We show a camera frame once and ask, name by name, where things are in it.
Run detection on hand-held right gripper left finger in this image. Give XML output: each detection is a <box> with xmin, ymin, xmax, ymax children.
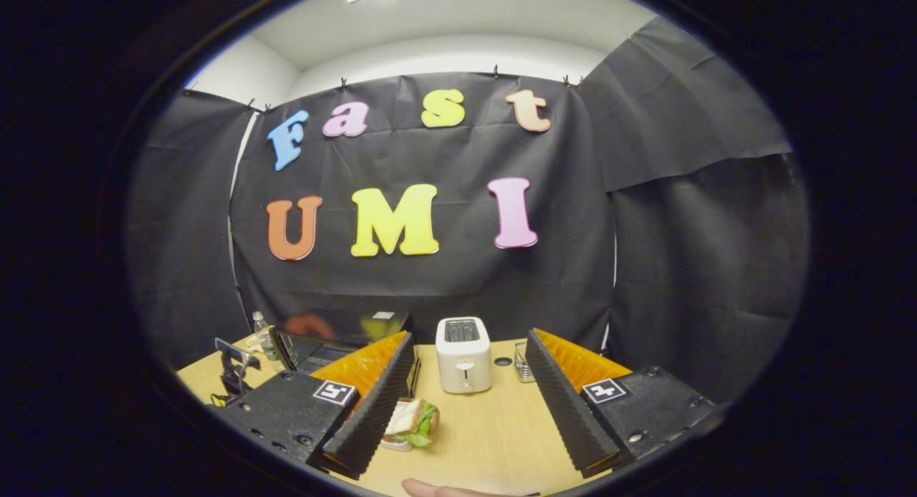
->
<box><xmin>215</xmin><ymin>331</ymin><xmax>416</xmax><ymax>481</ymax></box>

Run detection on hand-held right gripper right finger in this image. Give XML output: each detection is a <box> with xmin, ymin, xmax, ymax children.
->
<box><xmin>525</xmin><ymin>328</ymin><xmax>719</xmax><ymax>478</ymax></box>

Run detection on sandwich with lettuce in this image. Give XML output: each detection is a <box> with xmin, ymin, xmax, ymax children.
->
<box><xmin>385</xmin><ymin>400</ymin><xmax>440</xmax><ymax>448</ymax></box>

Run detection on black electric oven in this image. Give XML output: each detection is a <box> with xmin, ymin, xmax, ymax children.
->
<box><xmin>271</xmin><ymin>309</ymin><xmax>422</xmax><ymax>401</ymax></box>

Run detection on clear plastic water bottle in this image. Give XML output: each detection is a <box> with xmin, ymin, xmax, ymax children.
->
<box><xmin>252</xmin><ymin>311</ymin><xmax>279</xmax><ymax>362</ymax></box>

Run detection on white toaster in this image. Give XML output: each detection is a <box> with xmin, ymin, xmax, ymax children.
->
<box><xmin>436</xmin><ymin>317</ymin><xmax>493</xmax><ymax>395</ymax></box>

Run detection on black backdrop cloth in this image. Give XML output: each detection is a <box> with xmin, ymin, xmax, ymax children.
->
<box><xmin>125</xmin><ymin>16</ymin><xmax>810</xmax><ymax>405</ymax></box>

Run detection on row of small black clips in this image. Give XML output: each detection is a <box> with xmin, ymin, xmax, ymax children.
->
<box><xmin>185</xmin><ymin>30</ymin><xmax>635</xmax><ymax>115</ymax></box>

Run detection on metal wire basket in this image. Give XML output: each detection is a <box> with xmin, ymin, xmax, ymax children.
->
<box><xmin>514</xmin><ymin>341</ymin><xmax>538</xmax><ymax>383</ymax></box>

